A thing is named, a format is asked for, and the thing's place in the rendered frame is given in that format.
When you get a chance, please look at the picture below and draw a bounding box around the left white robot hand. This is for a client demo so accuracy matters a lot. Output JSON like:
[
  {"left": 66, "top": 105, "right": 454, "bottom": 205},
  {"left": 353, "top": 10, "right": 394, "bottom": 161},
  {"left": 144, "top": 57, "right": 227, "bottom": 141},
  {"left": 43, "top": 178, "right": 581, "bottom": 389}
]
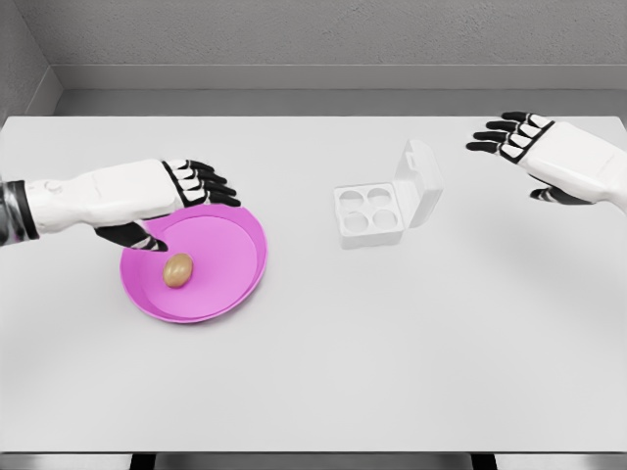
[{"left": 81, "top": 157, "right": 242, "bottom": 255}]

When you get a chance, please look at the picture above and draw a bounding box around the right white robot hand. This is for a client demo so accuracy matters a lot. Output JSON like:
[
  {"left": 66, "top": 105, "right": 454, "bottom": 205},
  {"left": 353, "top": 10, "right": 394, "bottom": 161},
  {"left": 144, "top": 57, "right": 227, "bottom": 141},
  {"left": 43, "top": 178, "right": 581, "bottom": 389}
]
[{"left": 465, "top": 111, "right": 617, "bottom": 206}]

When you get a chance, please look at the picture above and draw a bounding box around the brown egg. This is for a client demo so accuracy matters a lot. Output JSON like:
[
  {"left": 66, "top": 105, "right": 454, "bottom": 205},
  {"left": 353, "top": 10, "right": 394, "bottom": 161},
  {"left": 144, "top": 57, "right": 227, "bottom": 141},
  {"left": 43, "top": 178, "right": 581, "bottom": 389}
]
[{"left": 163, "top": 253, "right": 195, "bottom": 289}]

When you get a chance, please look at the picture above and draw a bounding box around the white egg box with lid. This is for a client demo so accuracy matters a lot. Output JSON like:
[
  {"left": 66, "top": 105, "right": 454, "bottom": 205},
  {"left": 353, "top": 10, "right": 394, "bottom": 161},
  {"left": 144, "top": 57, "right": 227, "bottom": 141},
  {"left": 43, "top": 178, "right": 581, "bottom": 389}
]
[{"left": 333, "top": 138, "right": 445, "bottom": 252}]

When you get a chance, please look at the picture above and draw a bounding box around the pink round plate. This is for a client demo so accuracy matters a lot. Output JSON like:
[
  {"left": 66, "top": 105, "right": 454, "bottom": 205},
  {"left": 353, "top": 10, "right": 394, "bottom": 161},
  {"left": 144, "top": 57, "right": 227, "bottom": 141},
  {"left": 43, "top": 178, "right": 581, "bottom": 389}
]
[{"left": 120, "top": 204, "right": 269, "bottom": 324}]

